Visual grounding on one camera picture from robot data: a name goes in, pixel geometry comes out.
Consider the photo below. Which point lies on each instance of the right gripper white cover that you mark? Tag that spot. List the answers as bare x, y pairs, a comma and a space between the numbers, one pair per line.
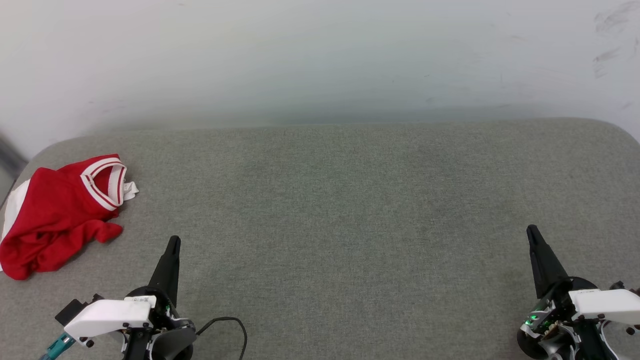
600, 302

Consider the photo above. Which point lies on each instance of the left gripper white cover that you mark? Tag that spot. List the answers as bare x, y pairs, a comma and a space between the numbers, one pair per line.
110, 315

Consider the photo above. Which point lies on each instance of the red basketball jersey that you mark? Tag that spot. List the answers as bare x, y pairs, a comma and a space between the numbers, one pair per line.
50, 215

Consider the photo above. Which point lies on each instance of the grey fabric sofa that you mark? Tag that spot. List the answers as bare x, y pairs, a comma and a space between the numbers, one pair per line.
325, 225

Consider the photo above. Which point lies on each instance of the teal left camera connector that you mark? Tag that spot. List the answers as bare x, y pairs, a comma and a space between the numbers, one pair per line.
59, 344

